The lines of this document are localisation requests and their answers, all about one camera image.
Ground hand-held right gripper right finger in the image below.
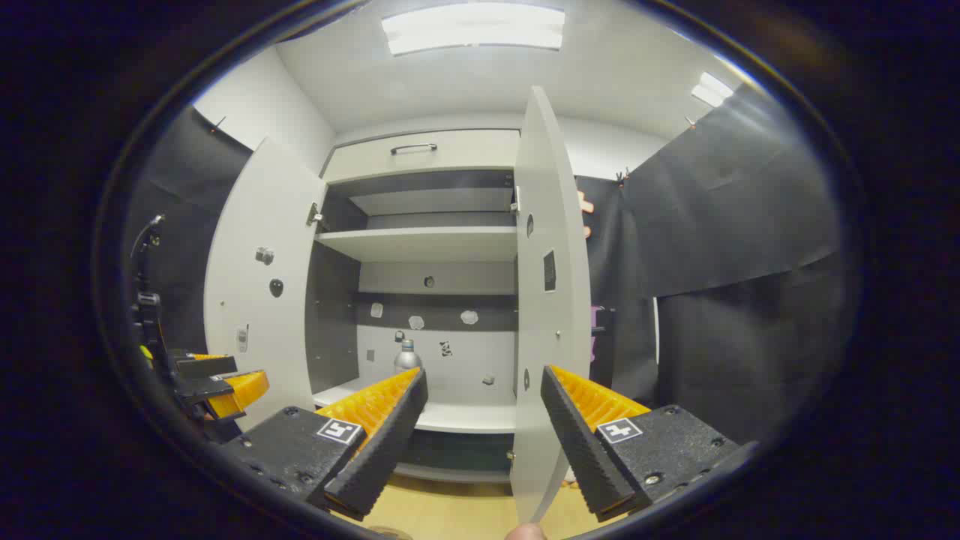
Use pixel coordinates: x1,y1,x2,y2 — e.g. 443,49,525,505
540,365,758,524

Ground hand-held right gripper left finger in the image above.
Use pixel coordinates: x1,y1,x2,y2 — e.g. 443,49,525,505
225,366,430,522

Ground white and grey cabinet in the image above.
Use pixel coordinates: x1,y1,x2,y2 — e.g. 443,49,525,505
304,127,522,485

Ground white cabinet drawer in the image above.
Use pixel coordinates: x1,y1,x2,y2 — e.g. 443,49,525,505
322,129,521,185

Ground black backdrop cloth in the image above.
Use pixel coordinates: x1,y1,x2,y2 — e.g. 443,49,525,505
124,105,254,353
574,82,856,443

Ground small ceiling light panel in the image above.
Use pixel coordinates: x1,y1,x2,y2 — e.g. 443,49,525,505
691,71,734,108

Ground large ceiling light panel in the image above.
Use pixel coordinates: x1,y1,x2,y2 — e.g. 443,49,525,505
381,2,566,57

